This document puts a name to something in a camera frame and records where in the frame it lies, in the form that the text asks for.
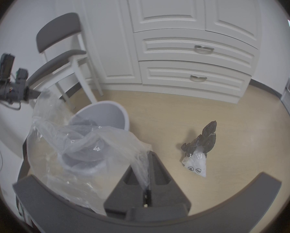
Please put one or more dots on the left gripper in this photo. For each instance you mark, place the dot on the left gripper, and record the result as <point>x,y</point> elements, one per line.
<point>15,92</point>

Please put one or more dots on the white trash bin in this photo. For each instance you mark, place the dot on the white trash bin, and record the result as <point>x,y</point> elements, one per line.
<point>111,113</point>

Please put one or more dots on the crumpled black plastic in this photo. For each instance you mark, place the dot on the crumpled black plastic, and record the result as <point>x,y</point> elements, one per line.
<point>205,139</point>

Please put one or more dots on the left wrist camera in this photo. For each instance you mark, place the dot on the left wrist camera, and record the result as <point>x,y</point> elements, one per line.
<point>21,75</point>

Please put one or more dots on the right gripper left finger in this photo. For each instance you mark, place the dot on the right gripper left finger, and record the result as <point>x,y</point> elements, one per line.
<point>120,195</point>

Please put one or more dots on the white printed wrapper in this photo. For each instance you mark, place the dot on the white printed wrapper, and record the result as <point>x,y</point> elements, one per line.
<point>196,162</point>

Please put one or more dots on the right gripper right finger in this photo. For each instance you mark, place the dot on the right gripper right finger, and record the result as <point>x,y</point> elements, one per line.
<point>164,190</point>

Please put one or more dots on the white wardrobe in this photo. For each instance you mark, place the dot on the white wardrobe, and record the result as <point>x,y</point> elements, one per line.
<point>171,6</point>

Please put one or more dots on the clear plastic bag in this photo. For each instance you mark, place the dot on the clear plastic bag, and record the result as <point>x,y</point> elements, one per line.
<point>111,139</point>

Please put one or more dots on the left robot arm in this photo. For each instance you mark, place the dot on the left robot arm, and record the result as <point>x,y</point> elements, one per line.
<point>5,64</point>

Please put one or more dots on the white chair with grey cushions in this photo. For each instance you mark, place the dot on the white chair with grey cushions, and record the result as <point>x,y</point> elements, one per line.
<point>57,30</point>

